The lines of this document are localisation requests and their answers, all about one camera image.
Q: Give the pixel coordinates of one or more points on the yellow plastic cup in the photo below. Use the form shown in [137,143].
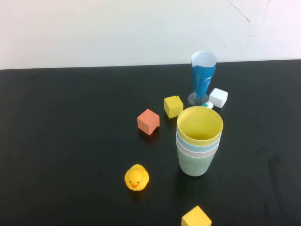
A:
[200,131]

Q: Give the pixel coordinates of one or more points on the light blue plastic cup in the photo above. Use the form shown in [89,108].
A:
[200,148]

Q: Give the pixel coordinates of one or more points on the pink plastic cup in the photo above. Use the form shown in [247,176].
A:
[200,154]

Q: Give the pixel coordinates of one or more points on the orange foam cube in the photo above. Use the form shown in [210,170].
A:
[148,120]

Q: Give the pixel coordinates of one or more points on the yellow foam cube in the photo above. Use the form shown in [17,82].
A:
[174,107]
[196,217]

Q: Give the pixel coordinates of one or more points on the green white glue stick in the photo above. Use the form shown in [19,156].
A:
[208,105]

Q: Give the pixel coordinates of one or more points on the blue cone measuring glass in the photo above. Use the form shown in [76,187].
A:
[202,77]

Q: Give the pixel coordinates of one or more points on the yellow rubber duck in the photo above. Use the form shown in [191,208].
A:
[136,179]

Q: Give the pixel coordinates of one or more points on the white foam cube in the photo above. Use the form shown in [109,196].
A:
[218,97]

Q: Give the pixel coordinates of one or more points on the green plastic cup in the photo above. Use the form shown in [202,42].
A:
[195,167]

